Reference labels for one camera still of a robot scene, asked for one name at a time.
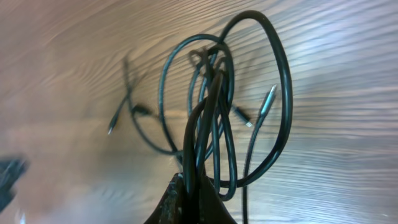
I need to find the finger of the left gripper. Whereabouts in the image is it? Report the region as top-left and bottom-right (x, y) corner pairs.
(1, 157), (28, 212)

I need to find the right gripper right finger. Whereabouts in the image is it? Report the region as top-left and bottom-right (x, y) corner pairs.
(199, 176), (236, 224)

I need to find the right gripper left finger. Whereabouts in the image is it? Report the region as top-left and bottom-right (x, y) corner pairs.
(144, 173), (185, 224)

